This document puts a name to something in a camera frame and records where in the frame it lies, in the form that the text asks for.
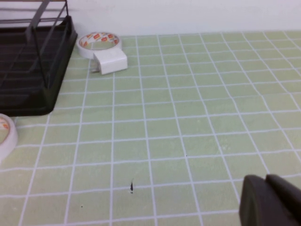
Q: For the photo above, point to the green checked tablecloth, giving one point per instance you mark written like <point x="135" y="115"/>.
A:
<point x="188" y="117"/>

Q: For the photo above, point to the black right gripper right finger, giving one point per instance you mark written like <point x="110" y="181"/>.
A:
<point x="289" y="202"/>

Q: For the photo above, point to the white tape roll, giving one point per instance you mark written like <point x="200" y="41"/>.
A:
<point x="10" y="143"/>
<point x="84" y="53"/>

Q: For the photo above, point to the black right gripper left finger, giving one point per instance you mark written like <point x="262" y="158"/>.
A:
<point x="258" y="204"/>

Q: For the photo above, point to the white charger adapter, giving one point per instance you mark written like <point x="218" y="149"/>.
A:
<point x="113" y="62"/>

